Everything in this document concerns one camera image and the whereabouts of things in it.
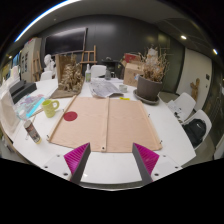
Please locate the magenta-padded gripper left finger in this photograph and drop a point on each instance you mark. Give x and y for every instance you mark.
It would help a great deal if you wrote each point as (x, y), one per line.
(75, 160)

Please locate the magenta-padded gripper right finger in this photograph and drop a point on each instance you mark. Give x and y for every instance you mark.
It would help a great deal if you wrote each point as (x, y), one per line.
(148, 160)

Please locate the clear drink bottle white cap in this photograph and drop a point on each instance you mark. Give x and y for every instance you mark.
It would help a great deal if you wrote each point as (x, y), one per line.
(32, 131)

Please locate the flat round red coaster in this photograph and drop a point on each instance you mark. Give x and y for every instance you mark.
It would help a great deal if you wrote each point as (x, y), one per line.
(70, 116)

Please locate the black backpack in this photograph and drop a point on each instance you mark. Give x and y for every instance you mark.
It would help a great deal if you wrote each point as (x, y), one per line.
(196, 131)

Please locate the yellow-green ceramic mug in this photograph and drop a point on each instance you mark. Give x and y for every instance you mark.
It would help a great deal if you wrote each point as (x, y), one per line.
(49, 108)

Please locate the dark grey pot saucer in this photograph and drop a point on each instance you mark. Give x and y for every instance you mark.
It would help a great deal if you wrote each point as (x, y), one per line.
(146, 101)

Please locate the small yellow item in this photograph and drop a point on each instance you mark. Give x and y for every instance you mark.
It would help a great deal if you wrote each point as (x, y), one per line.
(124, 98)

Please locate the white plastic chair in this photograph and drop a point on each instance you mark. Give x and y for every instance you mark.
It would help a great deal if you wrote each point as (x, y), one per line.
(186, 103)
(46, 76)
(98, 71)
(204, 116)

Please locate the colourful printed sheet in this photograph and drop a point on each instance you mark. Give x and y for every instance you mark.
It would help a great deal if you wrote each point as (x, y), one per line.
(30, 105)

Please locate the dried plant in dark pot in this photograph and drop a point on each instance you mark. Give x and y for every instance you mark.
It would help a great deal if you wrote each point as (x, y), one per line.
(148, 88)

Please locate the small grey tape roll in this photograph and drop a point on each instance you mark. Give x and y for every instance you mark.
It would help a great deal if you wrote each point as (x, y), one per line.
(123, 88)

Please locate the grey newspaper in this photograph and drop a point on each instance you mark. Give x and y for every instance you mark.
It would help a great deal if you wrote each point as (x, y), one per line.
(103, 89)

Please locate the white plastic bag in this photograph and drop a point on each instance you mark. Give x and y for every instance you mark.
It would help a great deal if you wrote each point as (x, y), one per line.
(8, 113)

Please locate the wooden twig sculpture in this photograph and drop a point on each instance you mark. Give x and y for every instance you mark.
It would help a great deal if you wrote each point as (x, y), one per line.
(71, 78)

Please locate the clear spray bottle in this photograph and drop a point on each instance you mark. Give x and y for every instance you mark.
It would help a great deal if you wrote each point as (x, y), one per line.
(88, 76)

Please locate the brown cardboard box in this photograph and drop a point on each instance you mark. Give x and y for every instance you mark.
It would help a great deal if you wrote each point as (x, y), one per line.
(131, 76)

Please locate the wooden figure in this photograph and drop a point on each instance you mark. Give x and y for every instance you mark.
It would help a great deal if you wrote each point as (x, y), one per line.
(195, 88)

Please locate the black flat box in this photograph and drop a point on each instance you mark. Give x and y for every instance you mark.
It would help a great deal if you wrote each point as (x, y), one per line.
(23, 91)

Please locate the grey plastic jug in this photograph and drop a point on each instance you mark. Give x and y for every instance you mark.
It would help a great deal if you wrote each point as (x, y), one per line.
(107, 74)

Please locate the wooden easel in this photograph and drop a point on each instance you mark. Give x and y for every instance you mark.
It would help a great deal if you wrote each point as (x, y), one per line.
(36, 66)
(94, 55)

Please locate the white plaster bust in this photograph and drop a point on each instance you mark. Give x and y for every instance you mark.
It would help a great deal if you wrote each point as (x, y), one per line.
(49, 61)

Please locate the red box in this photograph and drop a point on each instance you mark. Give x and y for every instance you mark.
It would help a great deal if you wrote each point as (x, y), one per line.
(131, 58)

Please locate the white cabinet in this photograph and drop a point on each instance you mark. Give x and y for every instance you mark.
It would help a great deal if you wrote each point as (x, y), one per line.
(28, 60)

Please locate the round ceiling spotlights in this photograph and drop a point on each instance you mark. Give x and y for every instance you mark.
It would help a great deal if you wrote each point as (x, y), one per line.
(183, 37)

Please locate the long ceiling light strip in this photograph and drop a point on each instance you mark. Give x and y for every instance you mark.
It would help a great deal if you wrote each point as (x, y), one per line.
(43, 15)

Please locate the black wall screen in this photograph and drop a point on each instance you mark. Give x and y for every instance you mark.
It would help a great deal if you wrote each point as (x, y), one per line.
(65, 41)

